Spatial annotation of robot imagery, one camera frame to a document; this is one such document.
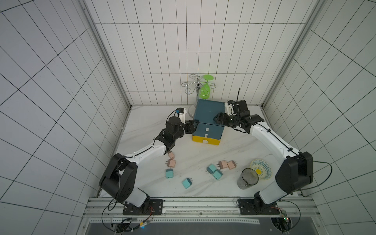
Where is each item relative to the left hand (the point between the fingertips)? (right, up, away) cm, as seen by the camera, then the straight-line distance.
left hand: (195, 124), depth 83 cm
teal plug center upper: (+9, -27, +1) cm, 29 cm away
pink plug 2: (-15, -24, +4) cm, 29 cm away
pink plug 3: (+17, -25, +2) cm, 30 cm away
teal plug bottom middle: (-5, -33, -4) cm, 33 cm away
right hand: (+10, +2, +1) cm, 10 cm away
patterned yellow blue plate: (+40, -27, +2) cm, 48 cm away
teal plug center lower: (+13, -30, 0) cm, 32 cm away
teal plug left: (-15, -29, +1) cm, 33 cm away
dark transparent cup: (+29, -30, -5) cm, 42 cm away
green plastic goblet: (+7, +21, +7) cm, 23 cm away
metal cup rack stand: (+3, +24, +12) cm, 27 cm away
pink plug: (-15, -20, +6) cm, 26 cm away
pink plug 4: (+22, -25, +3) cm, 33 cm away
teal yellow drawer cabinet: (+8, -4, 0) cm, 9 cm away
